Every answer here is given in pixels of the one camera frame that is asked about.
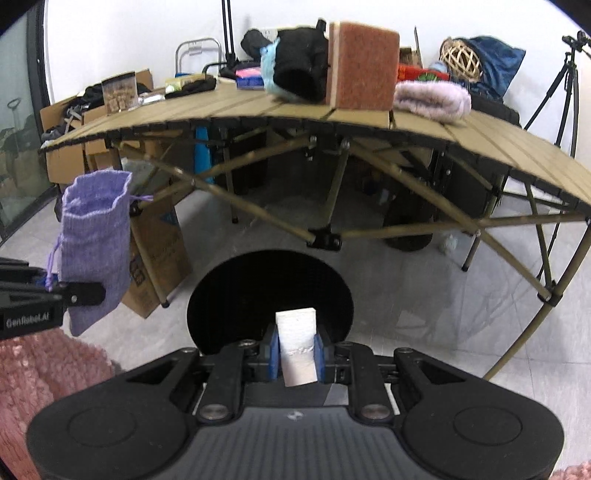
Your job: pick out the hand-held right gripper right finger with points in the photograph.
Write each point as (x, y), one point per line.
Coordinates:
(318, 360)

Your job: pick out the black rolled bag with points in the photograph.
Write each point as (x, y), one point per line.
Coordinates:
(254, 44)

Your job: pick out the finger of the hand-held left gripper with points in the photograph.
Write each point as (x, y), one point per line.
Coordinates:
(85, 295)
(18, 270)

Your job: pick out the pink fuzzy cloth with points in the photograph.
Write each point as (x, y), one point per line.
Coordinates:
(46, 406)

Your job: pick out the pale green carton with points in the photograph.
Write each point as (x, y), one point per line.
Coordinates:
(178, 81)

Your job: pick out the red box with green print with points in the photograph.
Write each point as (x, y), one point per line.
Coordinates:
(415, 73)

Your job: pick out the white packet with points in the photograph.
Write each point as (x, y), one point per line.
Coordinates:
(151, 98)

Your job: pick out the blue bag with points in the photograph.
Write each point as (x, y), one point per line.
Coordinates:
(203, 150)

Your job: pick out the clear acrylic box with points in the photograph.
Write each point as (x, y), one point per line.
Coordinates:
(120, 92)

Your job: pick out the brown scouring sponge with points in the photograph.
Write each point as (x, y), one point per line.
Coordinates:
(364, 64)

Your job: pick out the black camera tripod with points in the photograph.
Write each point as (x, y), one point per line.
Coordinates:
(567, 92)

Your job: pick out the lilac fluffy cloth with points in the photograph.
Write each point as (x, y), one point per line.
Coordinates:
(431, 99)

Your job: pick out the open cardboard box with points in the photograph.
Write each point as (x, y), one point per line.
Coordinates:
(411, 55)

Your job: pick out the black wheeled cart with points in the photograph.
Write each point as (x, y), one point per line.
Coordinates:
(411, 221)

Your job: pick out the black cloth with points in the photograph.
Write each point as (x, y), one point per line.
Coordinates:
(191, 87)

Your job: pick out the wicker ball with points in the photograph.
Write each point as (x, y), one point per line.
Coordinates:
(459, 57)

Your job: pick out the glass door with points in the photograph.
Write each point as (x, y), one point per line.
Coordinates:
(21, 138)

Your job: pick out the black round bin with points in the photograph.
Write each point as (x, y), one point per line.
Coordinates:
(240, 295)

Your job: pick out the clear water bottle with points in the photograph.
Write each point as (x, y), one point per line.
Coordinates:
(438, 67)

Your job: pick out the white rectangular foam piece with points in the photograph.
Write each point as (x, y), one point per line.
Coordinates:
(295, 341)

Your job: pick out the dark blue cloth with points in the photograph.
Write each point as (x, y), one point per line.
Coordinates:
(501, 60)

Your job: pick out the blue plastic box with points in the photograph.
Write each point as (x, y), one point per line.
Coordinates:
(249, 83)

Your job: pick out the black sock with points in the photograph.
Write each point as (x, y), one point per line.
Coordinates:
(300, 64)

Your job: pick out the black clothes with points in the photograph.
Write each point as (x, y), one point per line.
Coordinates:
(90, 94)

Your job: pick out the open cardboard boxes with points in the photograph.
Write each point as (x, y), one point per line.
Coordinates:
(64, 157)

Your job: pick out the pink packet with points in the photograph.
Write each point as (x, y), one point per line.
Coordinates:
(249, 73)

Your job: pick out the light blue cloth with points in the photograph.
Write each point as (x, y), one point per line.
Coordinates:
(268, 60)

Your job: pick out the tan folding table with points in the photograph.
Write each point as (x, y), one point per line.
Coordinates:
(258, 108)

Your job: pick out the printed cardboard box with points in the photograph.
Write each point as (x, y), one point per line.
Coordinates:
(157, 258)

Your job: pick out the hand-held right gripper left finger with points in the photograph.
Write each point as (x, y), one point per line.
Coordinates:
(273, 355)

